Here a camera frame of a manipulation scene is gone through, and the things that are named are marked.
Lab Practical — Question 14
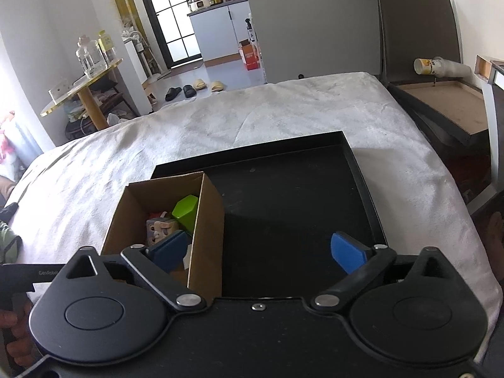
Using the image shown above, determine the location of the clear water bottle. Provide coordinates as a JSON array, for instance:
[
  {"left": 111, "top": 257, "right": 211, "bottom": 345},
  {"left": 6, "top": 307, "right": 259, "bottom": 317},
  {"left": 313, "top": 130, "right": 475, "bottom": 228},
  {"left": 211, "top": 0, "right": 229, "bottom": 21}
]
[{"left": 76, "top": 35, "right": 107, "bottom": 76}]

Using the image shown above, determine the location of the white box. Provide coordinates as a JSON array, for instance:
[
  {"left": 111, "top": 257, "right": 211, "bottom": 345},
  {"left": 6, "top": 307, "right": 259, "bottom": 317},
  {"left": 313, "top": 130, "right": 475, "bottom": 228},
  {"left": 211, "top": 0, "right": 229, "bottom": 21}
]
[{"left": 48, "top": 79, "right": 77, "bottom": 103}]

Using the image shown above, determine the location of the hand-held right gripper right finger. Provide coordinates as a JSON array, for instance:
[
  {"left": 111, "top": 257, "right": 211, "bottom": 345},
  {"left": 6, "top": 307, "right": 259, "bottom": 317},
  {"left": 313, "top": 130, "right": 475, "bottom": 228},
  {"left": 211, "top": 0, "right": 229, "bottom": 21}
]
[{"left": 310, "top": 232, "right": 452, "bottom": 310}]

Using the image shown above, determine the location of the round yellow-edged table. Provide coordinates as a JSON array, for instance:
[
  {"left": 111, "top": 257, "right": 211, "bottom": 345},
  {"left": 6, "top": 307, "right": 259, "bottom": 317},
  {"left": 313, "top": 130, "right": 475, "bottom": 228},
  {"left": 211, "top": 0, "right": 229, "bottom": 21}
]
[{"left": 39, "top": 58, "right": 123, "bottom": 130}]

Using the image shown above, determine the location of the stack of paper cups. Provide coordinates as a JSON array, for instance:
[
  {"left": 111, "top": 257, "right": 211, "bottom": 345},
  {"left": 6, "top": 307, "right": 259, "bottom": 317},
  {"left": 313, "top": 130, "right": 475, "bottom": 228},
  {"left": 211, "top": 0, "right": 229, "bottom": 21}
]
[{"left": 413, "top": 57, "right": 472, "bottom": 79}]

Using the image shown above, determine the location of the purple cube toy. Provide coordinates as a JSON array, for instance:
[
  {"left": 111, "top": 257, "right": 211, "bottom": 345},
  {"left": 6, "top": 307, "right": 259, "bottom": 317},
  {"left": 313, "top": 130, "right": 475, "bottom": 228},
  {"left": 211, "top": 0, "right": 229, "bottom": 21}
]
[{"left": 146, "top": 212, "right": 180, "bottom": 247}]

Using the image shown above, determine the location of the orange cardboard box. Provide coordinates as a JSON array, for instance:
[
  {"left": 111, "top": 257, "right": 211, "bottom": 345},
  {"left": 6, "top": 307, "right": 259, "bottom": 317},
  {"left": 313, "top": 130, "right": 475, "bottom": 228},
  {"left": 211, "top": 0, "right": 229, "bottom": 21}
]
[{"left": 238, "top": 39, "right": 261, "bottom": 72}]

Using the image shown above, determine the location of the black tray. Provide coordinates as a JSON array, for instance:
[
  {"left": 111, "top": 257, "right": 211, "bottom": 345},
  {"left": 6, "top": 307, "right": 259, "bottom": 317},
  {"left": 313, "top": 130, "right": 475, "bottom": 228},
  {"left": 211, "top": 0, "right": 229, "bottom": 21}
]
[{"left": 151, "top": 130, "right": 388, "bottom": 298}]

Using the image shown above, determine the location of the white kitchen cabinet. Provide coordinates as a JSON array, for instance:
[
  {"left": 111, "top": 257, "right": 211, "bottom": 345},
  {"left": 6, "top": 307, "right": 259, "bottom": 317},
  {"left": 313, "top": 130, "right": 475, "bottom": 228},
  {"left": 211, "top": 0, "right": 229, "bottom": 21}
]
[{"left": 187, "top": 0, "right": 256, "bottom": 67}]

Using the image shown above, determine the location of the black-framed glass door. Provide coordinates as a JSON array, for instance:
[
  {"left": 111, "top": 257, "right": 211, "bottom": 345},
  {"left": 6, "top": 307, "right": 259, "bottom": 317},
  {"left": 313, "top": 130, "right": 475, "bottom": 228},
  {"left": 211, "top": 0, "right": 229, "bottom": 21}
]
[{"left": 132, "top": 0, "right": 205, "bottom": 69}]

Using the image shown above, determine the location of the grey green cloth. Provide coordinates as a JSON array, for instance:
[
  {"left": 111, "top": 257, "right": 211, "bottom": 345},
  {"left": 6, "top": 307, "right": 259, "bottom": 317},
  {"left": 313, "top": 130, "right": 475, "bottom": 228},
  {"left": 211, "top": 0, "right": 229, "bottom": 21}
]
[{"left": 0, "top": 220, "right": 22, "bottom": 262}]

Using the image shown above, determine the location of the green hexagonal box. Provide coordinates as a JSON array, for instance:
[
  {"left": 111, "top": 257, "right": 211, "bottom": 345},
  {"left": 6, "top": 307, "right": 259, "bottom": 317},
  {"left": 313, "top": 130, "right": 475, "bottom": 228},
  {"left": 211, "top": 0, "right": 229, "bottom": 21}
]
[{"left": 172, "top": 195, "right": 198, "bottom": 234}]

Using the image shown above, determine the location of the brown cardboard box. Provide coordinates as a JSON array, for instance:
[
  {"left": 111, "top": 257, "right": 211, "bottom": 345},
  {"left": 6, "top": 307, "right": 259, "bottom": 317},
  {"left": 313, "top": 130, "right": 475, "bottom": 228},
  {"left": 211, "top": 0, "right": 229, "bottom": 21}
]
[{"left": 101, "top": 171, "right": 226, "bottom": 298}]

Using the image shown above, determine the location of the person's left hand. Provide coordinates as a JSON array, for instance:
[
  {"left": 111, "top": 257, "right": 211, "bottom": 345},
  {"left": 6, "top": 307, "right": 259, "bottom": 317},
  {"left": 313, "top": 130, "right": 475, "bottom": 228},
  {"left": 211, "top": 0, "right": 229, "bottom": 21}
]
[{"left": 0, "top": 301, "right": 37, "bottom": 367}]

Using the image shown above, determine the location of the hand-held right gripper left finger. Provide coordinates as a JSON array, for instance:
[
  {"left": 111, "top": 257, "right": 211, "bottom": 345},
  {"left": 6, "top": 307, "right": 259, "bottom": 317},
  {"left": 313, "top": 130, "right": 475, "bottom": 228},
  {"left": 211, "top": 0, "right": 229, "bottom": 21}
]
[{"left": 65, "top": 230, "right": 206, "bottom": 312}]

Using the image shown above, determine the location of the grey leaning board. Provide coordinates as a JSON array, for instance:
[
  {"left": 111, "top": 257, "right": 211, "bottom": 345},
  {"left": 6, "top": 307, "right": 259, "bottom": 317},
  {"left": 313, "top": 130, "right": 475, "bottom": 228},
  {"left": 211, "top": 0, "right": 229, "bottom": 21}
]
[{"left": 376, "top": 0, "right": 463, "bottom": 83}]

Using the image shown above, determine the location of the dark wooden frame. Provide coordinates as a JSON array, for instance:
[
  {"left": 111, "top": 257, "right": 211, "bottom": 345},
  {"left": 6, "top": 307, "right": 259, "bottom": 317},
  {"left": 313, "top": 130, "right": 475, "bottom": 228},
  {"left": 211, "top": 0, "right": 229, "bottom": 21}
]
[{"left": 388, "top": 79, "right": 493, "bottom": 146}]

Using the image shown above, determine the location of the yellow-lidded bottle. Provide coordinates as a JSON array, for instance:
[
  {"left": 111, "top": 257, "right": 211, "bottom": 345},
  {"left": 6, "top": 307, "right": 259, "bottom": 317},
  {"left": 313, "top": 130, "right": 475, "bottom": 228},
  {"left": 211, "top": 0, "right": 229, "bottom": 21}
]
[{"left": 98, "top": 29, "right": 117, "bottom": 64}]

